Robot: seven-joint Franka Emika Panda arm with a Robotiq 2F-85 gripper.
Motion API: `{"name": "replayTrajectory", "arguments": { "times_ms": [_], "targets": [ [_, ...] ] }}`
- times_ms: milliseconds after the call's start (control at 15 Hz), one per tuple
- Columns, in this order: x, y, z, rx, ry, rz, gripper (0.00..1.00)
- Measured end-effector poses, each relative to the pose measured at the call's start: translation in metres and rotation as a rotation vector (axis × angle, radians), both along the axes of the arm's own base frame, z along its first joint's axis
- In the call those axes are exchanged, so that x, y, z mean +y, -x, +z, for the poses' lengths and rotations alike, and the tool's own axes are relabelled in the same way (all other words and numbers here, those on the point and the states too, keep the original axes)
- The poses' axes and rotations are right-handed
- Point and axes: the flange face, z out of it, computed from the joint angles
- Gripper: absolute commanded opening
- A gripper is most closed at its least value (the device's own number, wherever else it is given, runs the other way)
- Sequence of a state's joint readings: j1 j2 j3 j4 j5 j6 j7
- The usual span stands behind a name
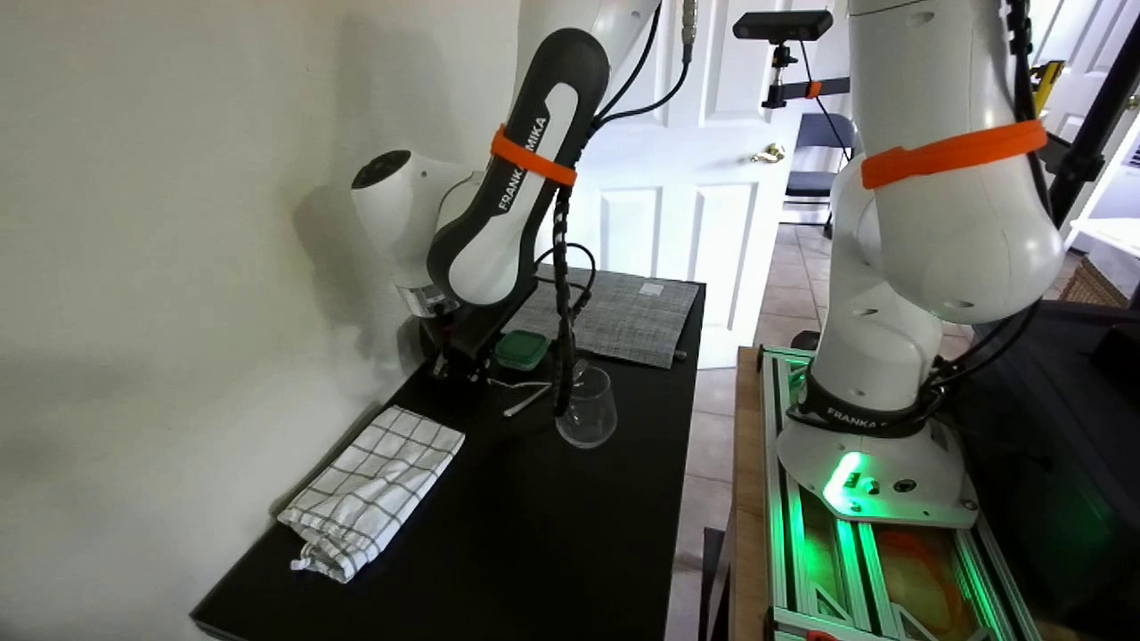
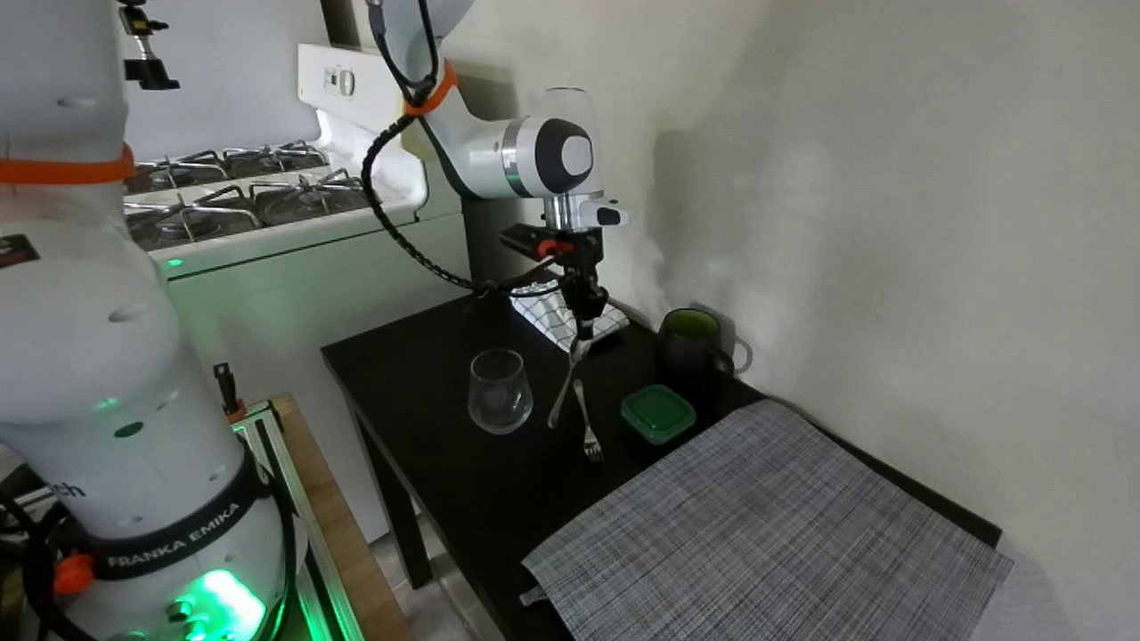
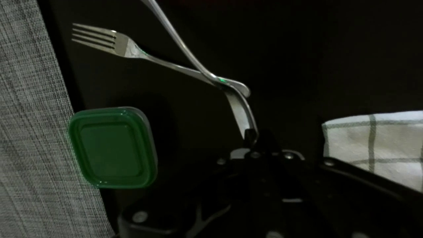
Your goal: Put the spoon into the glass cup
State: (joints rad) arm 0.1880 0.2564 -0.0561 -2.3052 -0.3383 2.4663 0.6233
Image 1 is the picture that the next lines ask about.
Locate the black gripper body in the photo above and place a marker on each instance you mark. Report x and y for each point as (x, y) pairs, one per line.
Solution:
(458, 341)

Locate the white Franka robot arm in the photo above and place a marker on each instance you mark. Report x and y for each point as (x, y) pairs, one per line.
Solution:
(939, 236)

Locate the clear glass cup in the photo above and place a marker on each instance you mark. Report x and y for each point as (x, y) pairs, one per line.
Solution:
(589, 411)

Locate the dark green bowl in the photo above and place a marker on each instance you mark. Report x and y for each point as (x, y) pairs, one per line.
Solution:
(520, 350)

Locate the silver metal fork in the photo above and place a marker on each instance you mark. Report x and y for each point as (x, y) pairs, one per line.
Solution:
(527, 401)

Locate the white checked dish towel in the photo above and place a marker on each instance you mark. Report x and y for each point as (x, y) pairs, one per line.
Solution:
(374, 484)

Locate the grey woven placemat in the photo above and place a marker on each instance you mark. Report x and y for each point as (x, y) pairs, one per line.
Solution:
(629, 316)

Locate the blue chair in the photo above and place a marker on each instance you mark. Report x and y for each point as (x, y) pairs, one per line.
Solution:
(821, 153)

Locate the black side cabinet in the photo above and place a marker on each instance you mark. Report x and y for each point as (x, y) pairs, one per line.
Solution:
(1056, 465)

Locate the yellow metal bar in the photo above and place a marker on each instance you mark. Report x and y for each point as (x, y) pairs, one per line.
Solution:
(1046, 84)

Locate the black camera on stand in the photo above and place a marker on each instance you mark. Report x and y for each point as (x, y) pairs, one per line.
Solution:
(784, 27)

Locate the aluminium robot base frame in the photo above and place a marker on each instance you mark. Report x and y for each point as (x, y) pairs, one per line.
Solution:
(876, 571)

